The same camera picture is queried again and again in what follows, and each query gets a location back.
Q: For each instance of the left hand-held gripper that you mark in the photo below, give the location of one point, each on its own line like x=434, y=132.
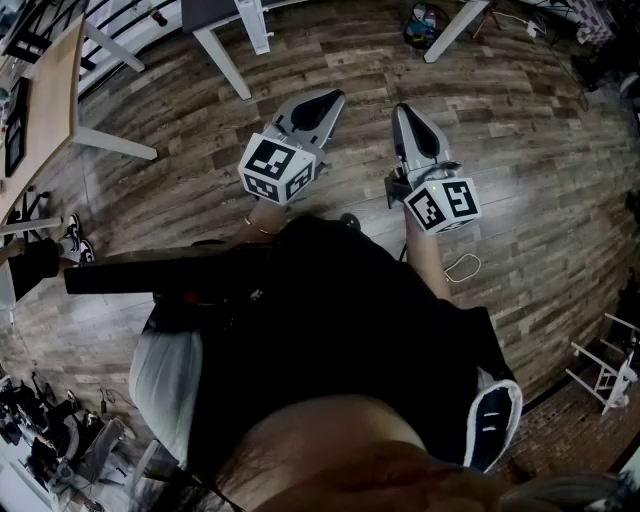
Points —
x=277, y=167

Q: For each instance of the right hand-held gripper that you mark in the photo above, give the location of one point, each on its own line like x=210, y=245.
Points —
x=440, y=205

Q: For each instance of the person's right forearm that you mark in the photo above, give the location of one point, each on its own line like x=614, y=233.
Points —
x=425, y=260

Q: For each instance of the person's left forearm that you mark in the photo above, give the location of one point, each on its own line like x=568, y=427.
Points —
x=260, y=220

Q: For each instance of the black shoe with yellow dots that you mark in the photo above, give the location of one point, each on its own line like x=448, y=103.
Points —
x=349, y=221

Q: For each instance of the wooden coat rack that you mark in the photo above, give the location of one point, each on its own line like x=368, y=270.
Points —
x=485, y=20

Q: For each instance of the white power strip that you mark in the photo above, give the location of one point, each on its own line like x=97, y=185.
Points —
x=532, y=29

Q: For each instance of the black metal railing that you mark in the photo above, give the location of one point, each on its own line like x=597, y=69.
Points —
x=130, y=30

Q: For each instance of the person's black and white top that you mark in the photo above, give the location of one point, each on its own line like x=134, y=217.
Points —
x=325, y=325

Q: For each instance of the checkered tablecloth table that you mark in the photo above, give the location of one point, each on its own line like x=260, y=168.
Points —
x=595, y=20

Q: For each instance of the black mounted phone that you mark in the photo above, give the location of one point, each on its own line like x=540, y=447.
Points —
x=150, y=270

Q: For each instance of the light wooden desk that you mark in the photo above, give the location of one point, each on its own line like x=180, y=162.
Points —
x=50, y=100

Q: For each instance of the white metal rack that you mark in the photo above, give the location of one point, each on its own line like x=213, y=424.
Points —
x=605, y=370

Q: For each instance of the person's face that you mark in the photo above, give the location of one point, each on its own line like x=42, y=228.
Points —
x=325, y=450

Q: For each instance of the grey office chair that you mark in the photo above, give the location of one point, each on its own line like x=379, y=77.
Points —
x=100, y=450

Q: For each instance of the black picture frame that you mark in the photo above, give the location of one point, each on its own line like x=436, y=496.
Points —
x=15, y=135

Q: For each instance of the grey head mount rim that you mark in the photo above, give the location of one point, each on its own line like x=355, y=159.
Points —
x=565, y=492

